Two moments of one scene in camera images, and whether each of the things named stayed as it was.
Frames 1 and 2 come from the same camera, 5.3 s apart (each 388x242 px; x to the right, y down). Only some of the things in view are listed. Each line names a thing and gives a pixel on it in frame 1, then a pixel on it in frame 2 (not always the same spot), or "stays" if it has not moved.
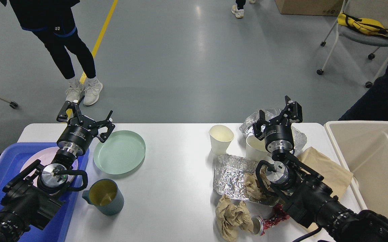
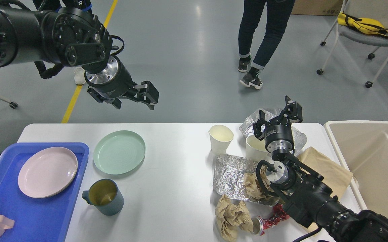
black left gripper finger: x=62 y=116 -> x=147 y=93
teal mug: x=104 y=194 stays
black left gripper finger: x=107 y=123 -> x=116 y=103
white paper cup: x=221 y=137 stays
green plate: x=122 y=152 stays
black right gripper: x=279 y=136 stays
